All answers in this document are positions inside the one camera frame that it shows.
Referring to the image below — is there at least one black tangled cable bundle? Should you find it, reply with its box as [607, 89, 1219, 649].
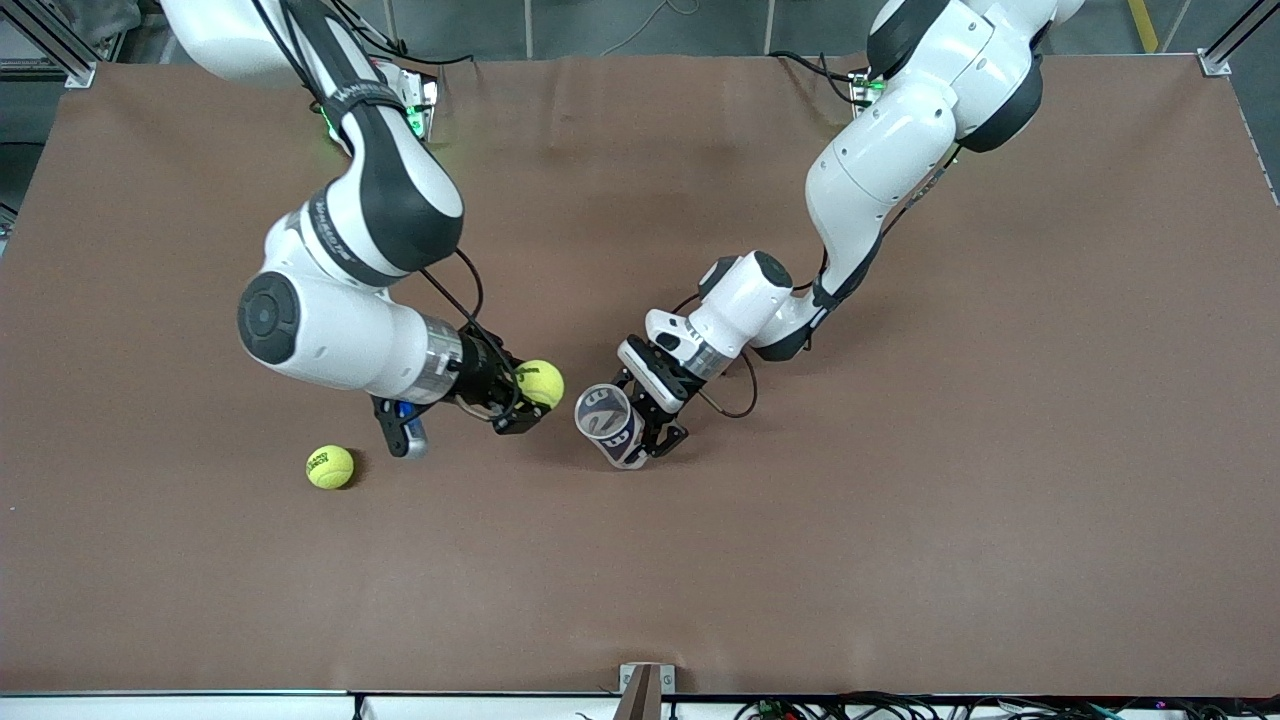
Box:
[735, 692, 1280, 720]

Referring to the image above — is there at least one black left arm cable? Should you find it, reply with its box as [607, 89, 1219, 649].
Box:
[670, 150, 963, 420]

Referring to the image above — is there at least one grey cloth bundle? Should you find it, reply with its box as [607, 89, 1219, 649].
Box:
[58, 0, 143, 47]

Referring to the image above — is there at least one yellow tennis ball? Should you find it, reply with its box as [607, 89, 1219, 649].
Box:
[306, 444, 355, 490]
[517, 360, 565, 409]

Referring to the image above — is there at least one white blue tennis ball can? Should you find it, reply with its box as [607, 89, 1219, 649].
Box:
[574, 383, 651, 471]

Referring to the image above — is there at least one brown table cover sheet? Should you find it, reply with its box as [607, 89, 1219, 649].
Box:
[0, 52, 1280, 698]

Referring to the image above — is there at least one black base power cable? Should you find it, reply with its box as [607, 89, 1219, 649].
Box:
[380, 35, 477, 71]
[768, 50, 869, 107]

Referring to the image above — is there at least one aluminium frame profile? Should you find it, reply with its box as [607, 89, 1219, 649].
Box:
[1198, 0, 1280, 76]
[0, 0, 96, 89]

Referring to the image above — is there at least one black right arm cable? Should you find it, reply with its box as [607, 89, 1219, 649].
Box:
[250, 0, 526, 421]

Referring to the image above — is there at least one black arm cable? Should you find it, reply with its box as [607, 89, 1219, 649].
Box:
[250, 0, 526, 421]
[670, 150, 963, 420]

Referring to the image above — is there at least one white floor cable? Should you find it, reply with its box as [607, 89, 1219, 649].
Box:
[598, 0, 701, 58]

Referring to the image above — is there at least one white table edge rail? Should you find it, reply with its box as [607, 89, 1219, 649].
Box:
[0, 692, 736, 720]

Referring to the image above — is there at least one grey metal table bracket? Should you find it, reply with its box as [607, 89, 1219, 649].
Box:
[619, 663, 676, 720]

